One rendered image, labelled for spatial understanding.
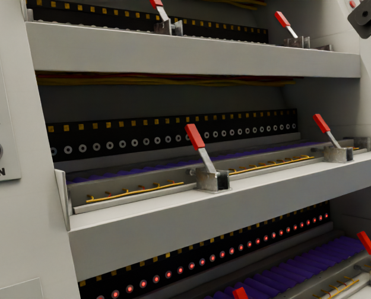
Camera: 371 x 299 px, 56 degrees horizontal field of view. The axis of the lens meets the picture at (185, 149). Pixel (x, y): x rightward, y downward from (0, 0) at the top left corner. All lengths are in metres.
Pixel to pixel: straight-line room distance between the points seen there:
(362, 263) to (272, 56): 0.37
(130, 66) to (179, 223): 0.18
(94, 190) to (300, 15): 0.63
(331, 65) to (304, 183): 0.27
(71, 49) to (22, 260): 0.21
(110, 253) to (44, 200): 0.07
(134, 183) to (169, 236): 0.09
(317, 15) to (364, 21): 0.44
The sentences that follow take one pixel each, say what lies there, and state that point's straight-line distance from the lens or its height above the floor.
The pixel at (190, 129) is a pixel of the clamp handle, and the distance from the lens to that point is 0.43.
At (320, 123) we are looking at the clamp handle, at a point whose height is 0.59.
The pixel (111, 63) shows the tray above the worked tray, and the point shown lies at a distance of 0.40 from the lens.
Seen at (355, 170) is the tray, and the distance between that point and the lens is 0.61.
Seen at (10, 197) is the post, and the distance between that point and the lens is 0.31.
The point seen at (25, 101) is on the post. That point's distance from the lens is 0.34.
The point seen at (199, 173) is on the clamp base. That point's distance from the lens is 0.42.
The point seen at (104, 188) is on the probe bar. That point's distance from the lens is 0.40.
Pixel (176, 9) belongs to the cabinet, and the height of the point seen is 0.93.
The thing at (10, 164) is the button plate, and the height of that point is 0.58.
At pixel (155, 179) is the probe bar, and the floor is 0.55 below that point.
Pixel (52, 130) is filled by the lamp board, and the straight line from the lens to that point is 0.50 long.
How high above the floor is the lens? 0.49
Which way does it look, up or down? 12 degrees up
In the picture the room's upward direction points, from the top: 16 degrees counter-clockwise
